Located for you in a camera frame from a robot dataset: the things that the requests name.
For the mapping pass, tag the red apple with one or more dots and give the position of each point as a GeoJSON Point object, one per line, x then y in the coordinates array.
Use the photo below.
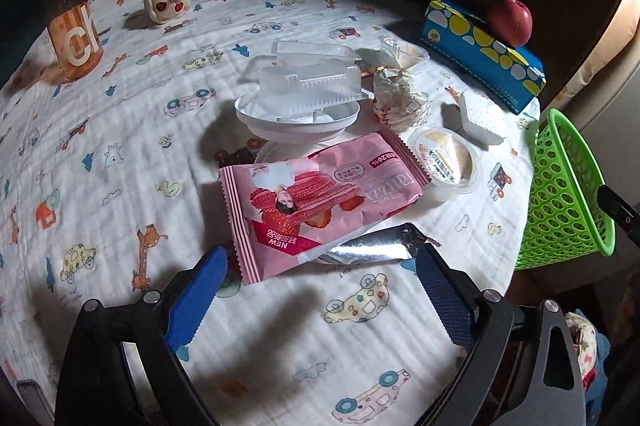
{"type": "Point", "coordinates": [511, 20]}

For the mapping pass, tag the white foam block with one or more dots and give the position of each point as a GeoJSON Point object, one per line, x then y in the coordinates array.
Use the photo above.
{"type": "Point", "coordinates": [482, 119]}

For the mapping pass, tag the clear plastic tray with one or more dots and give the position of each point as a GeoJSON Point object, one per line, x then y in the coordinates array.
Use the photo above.
{"type": "Point", "coordinates": [310, 51]}

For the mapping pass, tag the blue dotted tissue box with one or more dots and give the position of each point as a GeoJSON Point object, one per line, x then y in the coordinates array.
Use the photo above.
{"type": "Point", "coordinates": [470, 41]}

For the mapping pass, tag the silver foil wrapper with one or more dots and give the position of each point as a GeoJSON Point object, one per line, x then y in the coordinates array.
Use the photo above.
{"type": "Point", "coordinates": [370, 248]}

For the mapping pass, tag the beige cushion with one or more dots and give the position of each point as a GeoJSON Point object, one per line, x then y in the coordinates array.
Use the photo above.
{"type": "Point", "coordinates": [605, 56]}

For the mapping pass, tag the pink snack wrapper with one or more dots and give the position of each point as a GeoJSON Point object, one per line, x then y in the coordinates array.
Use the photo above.
{"type": "Point", "coordinates": [320, 201]}

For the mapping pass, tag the floral cloth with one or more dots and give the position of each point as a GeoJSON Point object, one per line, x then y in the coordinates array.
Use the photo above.
{"type": "Point", "coordinates": [585, 346]}

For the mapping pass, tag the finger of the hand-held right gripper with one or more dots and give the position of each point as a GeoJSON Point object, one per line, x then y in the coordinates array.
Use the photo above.
{"type": "Point", "coordinates": [620, 213]}

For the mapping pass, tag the ribbed clear plastic container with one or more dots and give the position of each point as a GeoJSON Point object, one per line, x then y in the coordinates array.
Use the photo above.
{"type": "Point", "coordinates": [305, 89]}

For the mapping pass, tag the green plastic basket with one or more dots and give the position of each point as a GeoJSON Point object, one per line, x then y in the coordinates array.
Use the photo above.
{"type": "Point", "coordinates": [565, 196]}

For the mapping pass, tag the white plastic plate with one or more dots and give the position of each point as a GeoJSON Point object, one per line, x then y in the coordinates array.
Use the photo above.
{"type": "Point", "coordinates": [300, 126]}

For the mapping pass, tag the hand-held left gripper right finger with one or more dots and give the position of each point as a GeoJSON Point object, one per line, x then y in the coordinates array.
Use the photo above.
{"type": "Point", "coordinates": [445, 296]}

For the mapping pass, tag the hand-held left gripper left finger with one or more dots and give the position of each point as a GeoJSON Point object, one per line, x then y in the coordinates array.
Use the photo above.
{"type": "Point", "coordinates": [197, 296]}

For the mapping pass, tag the orange water bottle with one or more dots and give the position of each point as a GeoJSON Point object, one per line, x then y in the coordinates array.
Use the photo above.
{"type": "Point", "coordinates": [70, 31]}

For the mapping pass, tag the small clear plastic cup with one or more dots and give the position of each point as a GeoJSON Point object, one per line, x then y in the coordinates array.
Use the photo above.
{"type": "Point", "coordinates": [402, 51]}

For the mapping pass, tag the labelled clear jelly cup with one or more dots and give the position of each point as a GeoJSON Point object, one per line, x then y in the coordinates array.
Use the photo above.
{"type": "Point", "coordinates": [445, 159]}

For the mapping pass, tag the crumpled clear wrapper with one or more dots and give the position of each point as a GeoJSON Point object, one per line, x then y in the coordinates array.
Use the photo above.
{"type": "Point", "coordinates": [400, 99]}

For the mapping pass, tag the printed cartoon tablecloth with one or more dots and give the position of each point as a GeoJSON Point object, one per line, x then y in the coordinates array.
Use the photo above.
{"type": "Point", "coordinates": [125, 156]}

